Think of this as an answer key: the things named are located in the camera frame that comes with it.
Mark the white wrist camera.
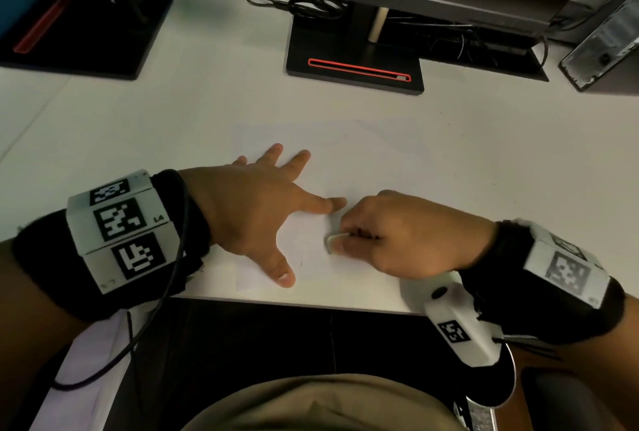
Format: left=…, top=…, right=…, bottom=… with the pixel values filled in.
left=423, top=281, right=505, bottom=368

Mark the person's right hand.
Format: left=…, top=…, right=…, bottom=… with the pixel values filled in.
left=327, top=190, right=499, bottom=281

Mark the person's left forearm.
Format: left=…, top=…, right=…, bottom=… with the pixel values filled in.
left=0, top=238, right=91, bottom=431

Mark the white paper sheet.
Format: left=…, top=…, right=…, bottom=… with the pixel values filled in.
left=232, top=118, right=435, bottom=297

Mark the white single-marker block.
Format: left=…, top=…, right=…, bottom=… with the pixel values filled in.
left=524, top=219, right=611, bottom=309

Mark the round metal bin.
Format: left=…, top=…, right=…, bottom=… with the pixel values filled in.
left=464, top=341, right=625, bottom=431

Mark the black flat stand base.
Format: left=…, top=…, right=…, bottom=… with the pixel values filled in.
left=0, top=0, right=174, bottom=81

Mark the white three-marker block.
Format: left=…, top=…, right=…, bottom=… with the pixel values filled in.
left=66, top=170, right=182, bottom=295

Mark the black monitor stand red slot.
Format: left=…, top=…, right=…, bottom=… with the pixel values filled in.
left=285, top=4, right=425, bottom=96

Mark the coiled black cable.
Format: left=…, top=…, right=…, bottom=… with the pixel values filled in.
left=243, top=0, right=348, bottom=21

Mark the black desktop computer tower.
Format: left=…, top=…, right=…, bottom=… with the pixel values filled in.
left=558, top=0, right=639, bottom=92

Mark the person's left hand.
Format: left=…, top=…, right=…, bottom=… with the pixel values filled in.
left=178, top=143, right=348, bottom=289

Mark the person's khaki clothing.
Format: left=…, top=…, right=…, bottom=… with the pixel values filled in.
left=182, top=373, right=468, bottom=431

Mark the white eraser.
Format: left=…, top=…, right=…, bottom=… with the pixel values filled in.
left=324, top=231, right=350, bottom=255

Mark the black plug with cable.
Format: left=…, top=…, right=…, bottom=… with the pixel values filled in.
left=546, top=1, right=595, bottom=30

